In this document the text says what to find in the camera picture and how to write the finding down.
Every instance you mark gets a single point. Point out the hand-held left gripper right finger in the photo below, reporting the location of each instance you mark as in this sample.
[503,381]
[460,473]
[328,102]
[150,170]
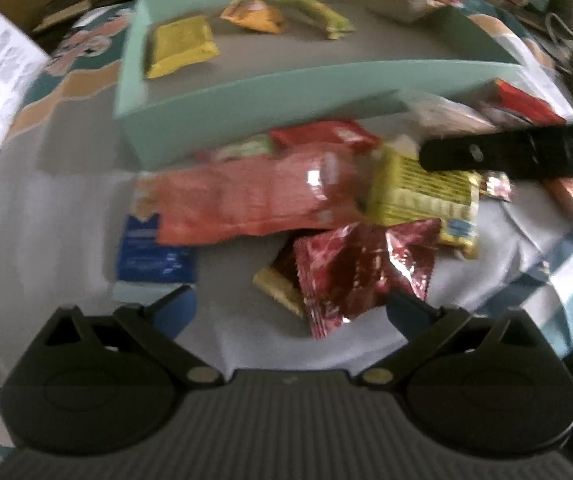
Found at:
[402,312]

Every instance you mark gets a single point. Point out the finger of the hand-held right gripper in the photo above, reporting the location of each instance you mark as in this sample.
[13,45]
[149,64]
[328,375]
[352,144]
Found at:
[506,155]

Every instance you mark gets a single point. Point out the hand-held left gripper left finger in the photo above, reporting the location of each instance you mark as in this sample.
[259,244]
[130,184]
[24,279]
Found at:
[176,312]

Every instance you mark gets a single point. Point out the dark red foil packet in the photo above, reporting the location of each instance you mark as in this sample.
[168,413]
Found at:
[356,270]

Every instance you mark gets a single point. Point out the pale pink clear packet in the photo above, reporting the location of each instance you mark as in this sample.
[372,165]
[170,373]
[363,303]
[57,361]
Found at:
[446,115]

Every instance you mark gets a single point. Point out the yellow printed snack packet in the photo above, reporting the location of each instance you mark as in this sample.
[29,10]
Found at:
[416,195]

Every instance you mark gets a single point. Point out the long salmon snack packet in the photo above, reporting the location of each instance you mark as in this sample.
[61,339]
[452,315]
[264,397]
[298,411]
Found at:
[246,200]

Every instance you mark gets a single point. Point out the teal cardboard box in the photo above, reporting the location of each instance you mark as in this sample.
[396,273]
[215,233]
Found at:
[266,105]

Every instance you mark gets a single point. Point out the small red foil candy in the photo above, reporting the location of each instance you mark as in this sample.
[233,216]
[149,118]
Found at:
[497,186]

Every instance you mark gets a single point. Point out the bright red snack packet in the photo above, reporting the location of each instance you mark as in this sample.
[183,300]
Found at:
[521,100]

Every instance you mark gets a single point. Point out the blue snack packet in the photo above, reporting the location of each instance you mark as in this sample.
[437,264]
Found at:
[146,255]

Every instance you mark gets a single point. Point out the pale yellow wafer packet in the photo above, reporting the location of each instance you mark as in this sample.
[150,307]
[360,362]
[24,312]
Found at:
[276,287]

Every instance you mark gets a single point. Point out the green snack packet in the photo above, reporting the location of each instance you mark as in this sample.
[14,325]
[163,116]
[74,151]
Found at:
[246,147]

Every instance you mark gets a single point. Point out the green snack bar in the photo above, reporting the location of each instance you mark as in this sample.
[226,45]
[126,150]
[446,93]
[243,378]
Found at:
[316,12]

